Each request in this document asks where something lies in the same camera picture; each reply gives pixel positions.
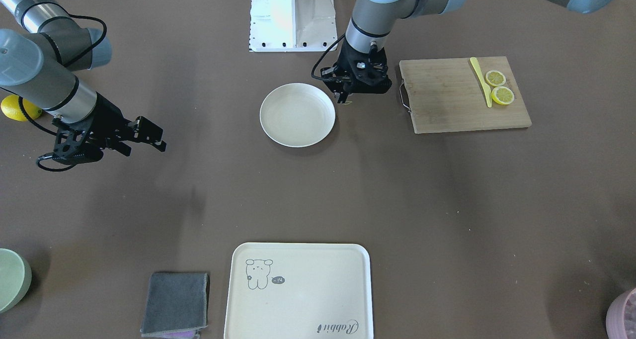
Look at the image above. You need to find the cream rectangular tray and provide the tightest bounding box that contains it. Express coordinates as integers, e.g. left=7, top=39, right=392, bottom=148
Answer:
left=224, top=242, right=374, bottom=339

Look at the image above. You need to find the grey folded cloth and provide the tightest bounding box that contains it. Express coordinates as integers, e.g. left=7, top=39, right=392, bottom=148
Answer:
left=140, top=272, right=209, bottom=339

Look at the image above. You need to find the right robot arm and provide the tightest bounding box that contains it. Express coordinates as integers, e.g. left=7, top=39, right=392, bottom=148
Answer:
left=0, top=0, right=166, bottom=172

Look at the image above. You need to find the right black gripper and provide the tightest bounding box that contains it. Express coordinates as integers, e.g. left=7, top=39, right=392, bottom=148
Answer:
left=52, top=93, right=167, bottom=165

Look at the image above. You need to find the wooden cutting board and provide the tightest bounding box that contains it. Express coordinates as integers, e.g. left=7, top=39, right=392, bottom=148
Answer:
left=399, top=56, right=532, bottom=134

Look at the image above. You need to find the cream round plate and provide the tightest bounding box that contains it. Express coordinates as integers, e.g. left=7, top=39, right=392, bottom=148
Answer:
left=259, top=83, right=336, bottom=147

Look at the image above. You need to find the white mounting column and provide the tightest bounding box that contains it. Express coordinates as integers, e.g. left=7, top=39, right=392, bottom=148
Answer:
left=248, top=0, right=338, bottom=52

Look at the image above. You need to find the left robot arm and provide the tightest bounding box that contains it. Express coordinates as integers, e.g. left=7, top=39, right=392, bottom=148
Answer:
left=312, top=0, right=612, bottom=103

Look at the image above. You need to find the yellow lemon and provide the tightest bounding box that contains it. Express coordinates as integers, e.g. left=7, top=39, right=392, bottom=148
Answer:
left=1, top=94, right=43, bottom=122

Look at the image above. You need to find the pink bowl with ice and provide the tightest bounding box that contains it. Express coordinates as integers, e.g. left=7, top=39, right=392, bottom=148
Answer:
left=606, top=288, right=636, bottom=339

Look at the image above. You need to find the yellow plastic knife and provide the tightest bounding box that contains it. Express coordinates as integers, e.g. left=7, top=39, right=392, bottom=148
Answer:
left=469, top=57, right=492, bottom=108

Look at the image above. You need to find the green bowl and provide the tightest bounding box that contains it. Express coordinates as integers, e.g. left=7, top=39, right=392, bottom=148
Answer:
left=0, top=249, right=32, bottom=313

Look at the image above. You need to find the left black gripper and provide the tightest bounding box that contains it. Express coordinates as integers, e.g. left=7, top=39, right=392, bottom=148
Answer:
left=320, top=42, right=392, bottom=104

